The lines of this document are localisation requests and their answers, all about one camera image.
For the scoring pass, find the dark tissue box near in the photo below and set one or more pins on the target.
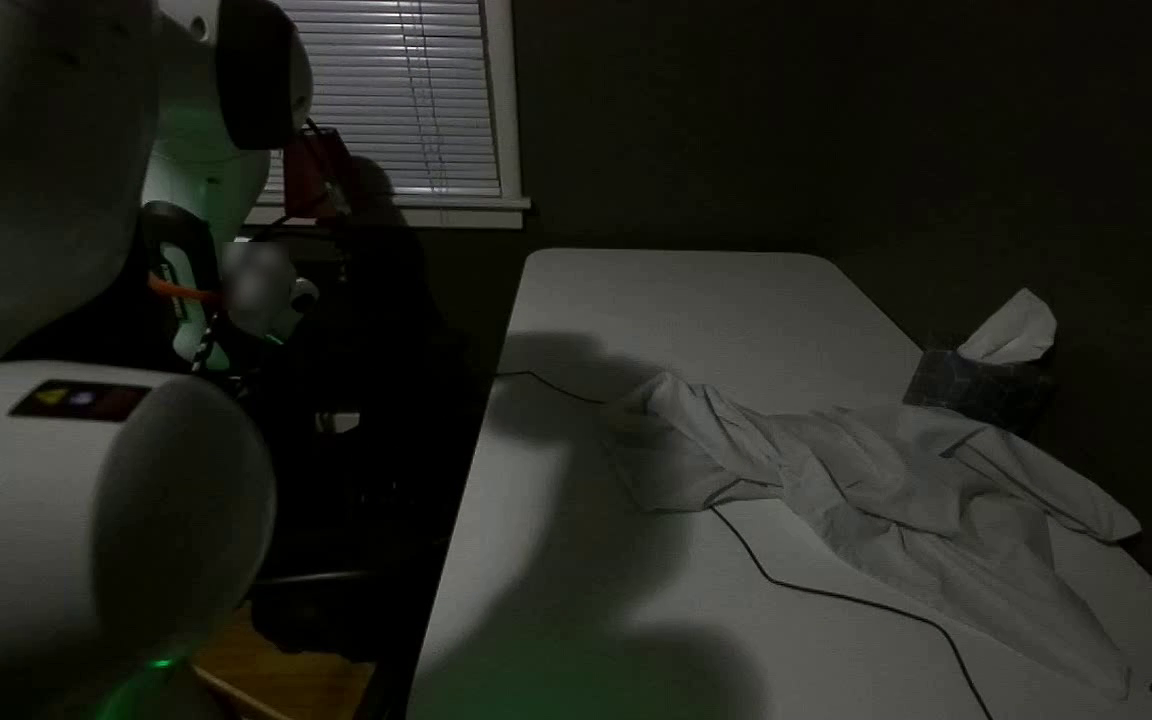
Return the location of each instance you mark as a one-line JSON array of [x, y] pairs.
[[997, 370]]

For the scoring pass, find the white crumpled shirt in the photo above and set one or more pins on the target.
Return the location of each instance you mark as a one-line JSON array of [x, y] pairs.
[[937, 504]]

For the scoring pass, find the black office chair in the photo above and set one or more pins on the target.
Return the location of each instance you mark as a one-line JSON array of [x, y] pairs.
[[369, 418]]

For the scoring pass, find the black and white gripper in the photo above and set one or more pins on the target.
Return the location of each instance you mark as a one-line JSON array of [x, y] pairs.
[[270, 293]]

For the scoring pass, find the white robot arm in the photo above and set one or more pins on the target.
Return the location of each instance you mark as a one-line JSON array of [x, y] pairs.
[[133, 504]]

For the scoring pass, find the red cup on sill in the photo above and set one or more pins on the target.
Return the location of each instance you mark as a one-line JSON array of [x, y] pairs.
[[316, 173]]

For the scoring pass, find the white table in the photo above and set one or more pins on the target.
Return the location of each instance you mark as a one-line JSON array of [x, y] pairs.
[[570, 600]]

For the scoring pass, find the white window blinds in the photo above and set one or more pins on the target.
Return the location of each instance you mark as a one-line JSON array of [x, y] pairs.
[[430, 92]]

